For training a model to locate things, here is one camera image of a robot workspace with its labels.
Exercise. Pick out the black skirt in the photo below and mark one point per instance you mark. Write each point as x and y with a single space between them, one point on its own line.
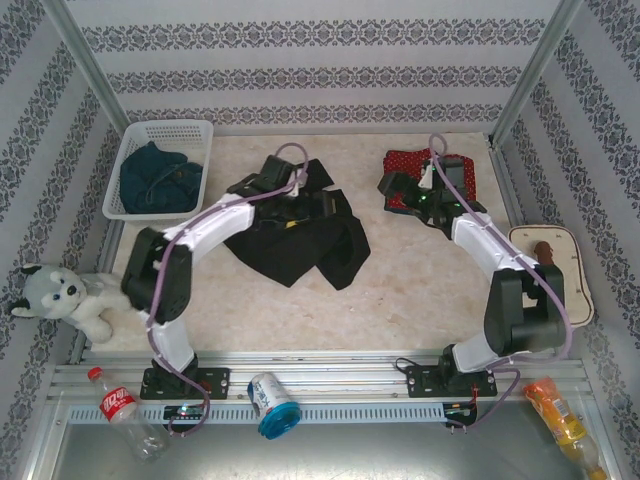
280 260

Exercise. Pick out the red polka dot skirt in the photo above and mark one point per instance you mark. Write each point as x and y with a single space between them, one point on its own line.
465 170

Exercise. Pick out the teal denim skirt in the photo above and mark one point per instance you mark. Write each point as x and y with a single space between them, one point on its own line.
160 185

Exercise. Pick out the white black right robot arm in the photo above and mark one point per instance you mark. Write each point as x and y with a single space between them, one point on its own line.
485 240

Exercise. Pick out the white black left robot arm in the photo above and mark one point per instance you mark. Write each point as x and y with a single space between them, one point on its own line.
215 225

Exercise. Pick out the brown plush stick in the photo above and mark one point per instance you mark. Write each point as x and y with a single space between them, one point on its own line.
544 251

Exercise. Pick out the white plastic basket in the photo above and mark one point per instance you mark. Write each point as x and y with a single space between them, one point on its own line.
170 132

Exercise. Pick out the white blue drink can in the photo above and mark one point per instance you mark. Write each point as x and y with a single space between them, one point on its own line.
270 395

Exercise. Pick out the small circuit board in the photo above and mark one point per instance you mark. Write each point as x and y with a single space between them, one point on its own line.
184 412
460 410

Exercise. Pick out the orange drink bottle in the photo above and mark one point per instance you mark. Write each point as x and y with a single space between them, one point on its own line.
555 410

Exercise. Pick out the grey white husky plush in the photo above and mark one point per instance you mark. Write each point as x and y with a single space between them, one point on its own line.
50 290

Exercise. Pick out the grey metal sheet panel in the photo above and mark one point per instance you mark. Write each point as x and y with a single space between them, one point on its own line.
375 450

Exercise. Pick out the clear bottle with red label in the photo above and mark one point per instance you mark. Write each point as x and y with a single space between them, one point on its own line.
117 405

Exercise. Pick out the aluminium side rail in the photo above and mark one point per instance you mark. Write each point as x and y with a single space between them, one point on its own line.
505 175

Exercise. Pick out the aluminium mounting rail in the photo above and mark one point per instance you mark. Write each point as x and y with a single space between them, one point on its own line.
340 370

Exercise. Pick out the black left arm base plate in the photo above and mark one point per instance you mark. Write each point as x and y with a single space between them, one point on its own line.
217 382

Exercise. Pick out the aluminium frame post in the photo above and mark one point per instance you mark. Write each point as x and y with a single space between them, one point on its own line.
85 60
535 65

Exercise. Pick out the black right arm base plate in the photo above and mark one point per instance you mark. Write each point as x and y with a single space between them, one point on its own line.
422 382

